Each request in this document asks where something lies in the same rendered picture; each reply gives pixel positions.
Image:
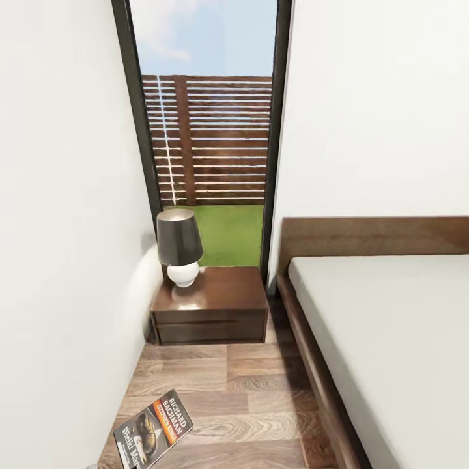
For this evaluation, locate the hardback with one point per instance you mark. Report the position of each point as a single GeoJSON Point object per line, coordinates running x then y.
{"type": "Point", "coordinates": [150, 434]}

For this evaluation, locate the nightstand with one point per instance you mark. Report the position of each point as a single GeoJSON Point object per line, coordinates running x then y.
{"type": "Point", "coordinates": [224, 305]}

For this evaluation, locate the bed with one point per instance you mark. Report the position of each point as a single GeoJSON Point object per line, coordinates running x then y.
{"type": "Point", "coordinates": [379, 306]}

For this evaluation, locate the table lamp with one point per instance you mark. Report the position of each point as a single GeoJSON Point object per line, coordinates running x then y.
{"type": "Point", "coordinates": [179, 244]}

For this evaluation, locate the fixed window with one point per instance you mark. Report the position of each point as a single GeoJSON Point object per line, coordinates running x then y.
{"type": "Point", "coordinates": [206, 81]}

